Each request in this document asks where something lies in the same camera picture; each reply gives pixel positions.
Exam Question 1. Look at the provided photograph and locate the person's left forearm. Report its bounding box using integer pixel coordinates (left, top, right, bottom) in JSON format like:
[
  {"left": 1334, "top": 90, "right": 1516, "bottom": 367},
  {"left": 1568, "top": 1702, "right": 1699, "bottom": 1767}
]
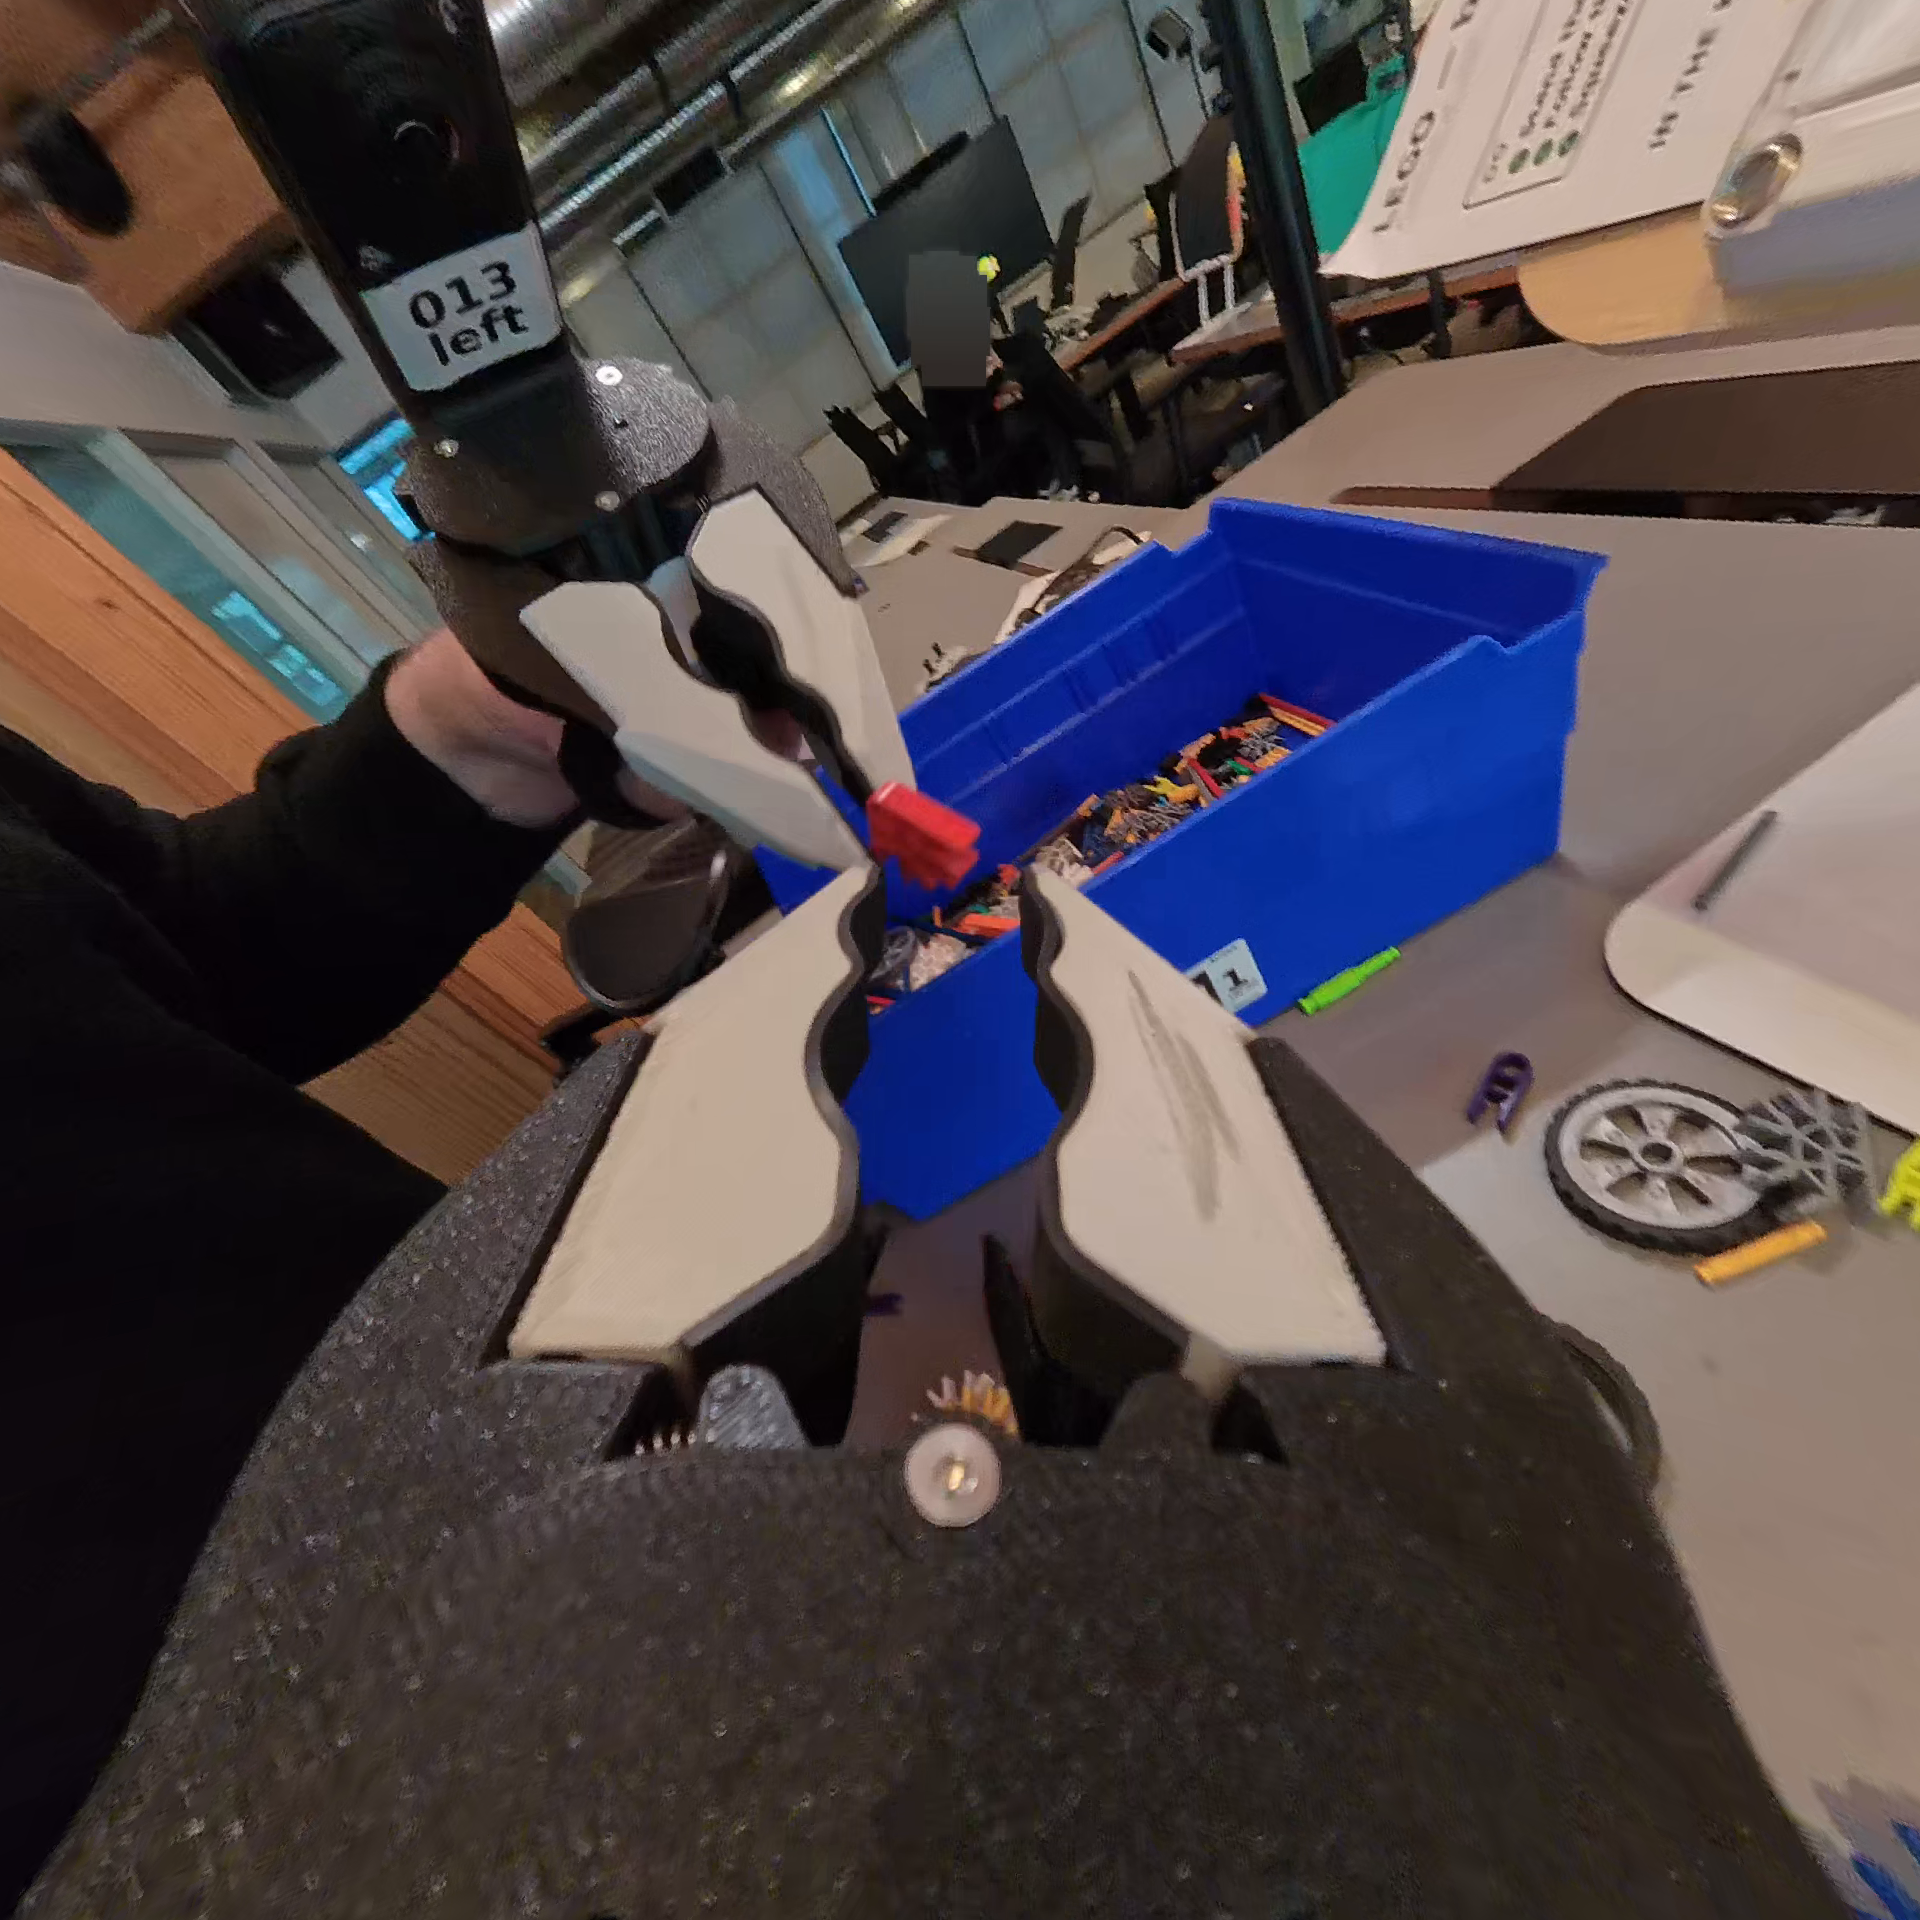
[{"left": 223, "top": 652, "right": 595, "bottom": 1082}]

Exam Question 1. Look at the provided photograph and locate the person's left hand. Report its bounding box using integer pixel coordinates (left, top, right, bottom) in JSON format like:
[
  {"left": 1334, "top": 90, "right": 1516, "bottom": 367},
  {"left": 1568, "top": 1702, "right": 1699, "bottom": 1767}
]
[{"left": 382, "top": 626, "right": 707, "bottom": 831}]

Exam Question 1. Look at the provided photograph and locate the white desk stand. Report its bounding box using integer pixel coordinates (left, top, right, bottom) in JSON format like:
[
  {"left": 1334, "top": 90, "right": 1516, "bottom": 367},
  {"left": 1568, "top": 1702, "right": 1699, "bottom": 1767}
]
[{"left": 1605, "top": 0, "right": 1920, "bottom": 1134}]

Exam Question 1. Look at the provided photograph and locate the person's torso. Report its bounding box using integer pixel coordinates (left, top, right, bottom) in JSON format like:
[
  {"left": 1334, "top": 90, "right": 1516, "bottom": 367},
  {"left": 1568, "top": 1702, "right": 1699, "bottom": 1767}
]
[{"left": 0, "top": 720, "right": 452, "bottom": 1878}]

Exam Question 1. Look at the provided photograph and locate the black pole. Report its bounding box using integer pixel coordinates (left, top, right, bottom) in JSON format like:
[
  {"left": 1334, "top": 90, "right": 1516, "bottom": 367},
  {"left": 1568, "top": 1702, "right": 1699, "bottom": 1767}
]
[{"left": 1200, "top": 0, "right": 1343, "bottom": 423}]

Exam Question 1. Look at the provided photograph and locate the yellow snowflake connector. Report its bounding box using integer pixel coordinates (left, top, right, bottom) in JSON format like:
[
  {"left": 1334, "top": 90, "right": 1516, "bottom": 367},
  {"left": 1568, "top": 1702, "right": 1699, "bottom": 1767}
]
[{"left": 919, "top": 1367, "right": 1022, "bottom": 1443}]

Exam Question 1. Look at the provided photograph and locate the blue labelled storage bin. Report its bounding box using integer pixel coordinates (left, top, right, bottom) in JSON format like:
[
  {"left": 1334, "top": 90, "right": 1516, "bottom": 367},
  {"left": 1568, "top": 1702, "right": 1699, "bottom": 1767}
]
[{"left": 750, "top": 498, "right": 1610, "bottom": 1220}]

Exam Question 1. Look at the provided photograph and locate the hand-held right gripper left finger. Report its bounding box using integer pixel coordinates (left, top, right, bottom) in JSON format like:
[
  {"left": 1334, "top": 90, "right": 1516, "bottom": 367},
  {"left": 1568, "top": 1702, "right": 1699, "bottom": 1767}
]
[{"left": 502, "top": 863, "right": 888, "bottom": 1374}]

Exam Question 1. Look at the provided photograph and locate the green partition screen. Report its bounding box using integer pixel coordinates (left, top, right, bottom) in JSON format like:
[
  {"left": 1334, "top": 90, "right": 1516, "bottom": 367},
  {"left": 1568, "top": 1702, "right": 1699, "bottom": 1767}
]
[{"left": 1295, "top": 105, "right": 1426, "bottom": 257}]

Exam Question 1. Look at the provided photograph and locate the short yellow toy rod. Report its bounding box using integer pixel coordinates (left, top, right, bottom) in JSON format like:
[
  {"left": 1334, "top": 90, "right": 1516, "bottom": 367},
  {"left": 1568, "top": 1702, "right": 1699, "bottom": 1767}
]
[{"left": 1696, "top": 1219, "right": 1832, "bottom": 1287}]

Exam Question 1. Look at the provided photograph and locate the toy wheel with grey hub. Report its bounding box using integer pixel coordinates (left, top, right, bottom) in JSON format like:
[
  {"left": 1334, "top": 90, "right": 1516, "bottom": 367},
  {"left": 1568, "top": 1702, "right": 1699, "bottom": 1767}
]
[{"left": 1543, "top": 1080, "right": 1788, "bottom": 1259}]

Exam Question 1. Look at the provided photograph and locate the grey snowflake connector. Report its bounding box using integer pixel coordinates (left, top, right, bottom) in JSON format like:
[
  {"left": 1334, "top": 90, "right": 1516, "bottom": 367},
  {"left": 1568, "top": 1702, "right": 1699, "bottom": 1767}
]
[{"left": 1740, "top": 1088, "right": 1876, "bottom": 1217}]

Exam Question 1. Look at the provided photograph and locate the printed paper sheet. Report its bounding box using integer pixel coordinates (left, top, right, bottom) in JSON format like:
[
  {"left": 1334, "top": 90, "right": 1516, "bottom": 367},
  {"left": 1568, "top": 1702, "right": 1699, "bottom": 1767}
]
[{"left": 1318, "top": 0, "right": 1823, "bottom": 281}]

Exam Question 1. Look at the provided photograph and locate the black monitor screen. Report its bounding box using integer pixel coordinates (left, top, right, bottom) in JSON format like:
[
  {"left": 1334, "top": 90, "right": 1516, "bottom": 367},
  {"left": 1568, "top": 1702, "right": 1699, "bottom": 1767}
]
[{"left": 835, "top": 116, "right": 1056, "bottom": 324}]

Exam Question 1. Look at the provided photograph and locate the rounded wooden board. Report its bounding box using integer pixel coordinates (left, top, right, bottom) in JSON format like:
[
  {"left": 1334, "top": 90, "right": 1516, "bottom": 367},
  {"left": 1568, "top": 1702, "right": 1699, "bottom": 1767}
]
[{"left": 1518, "top": 224, "right": 1920, "bottom": 350}]

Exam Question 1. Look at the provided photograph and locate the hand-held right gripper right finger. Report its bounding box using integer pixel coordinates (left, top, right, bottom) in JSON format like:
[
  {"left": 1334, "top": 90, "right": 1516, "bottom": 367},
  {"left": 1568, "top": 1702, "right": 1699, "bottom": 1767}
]
[{"left": 1020, "top": 865, "right": 1392, "bottom": 1402}]

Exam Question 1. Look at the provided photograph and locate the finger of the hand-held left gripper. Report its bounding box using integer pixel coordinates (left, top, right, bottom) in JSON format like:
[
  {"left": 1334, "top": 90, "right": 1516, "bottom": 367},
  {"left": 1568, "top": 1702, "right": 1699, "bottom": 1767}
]
[
  {"left": 517, "top": 579, "right": 877, "bottom": 879},
  {"left": 680, "top": 488, "right": 923, "bottom": 804}
]

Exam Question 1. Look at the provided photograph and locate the lime green toy rod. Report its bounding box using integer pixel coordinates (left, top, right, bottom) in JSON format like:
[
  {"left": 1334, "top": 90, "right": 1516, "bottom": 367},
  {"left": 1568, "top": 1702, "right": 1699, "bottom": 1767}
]
[{"left": 1295, "top": 944, "right": 1404, "bottom": 1018}]

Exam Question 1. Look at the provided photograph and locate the pile of colourful toy pieces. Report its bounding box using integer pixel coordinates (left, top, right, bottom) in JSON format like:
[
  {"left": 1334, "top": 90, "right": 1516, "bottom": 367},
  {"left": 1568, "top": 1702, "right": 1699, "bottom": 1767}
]
[{"left": 870, "top": 692, "right": 1338, "bottom": 999}]

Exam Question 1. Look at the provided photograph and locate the red clip connector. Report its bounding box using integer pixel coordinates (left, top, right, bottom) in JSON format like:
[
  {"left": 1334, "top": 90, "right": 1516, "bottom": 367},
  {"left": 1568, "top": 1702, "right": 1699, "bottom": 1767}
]
[{"left": 864, "top": 780, "right": 984, "bottom": 894}]

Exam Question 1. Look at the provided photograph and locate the dark grey thin rod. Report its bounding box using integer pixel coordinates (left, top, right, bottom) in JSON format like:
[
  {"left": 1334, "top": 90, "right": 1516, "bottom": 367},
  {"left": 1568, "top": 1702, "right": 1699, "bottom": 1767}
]
[{"left": 1691, "top": 809, "right": 1780, "bottom": 914}]

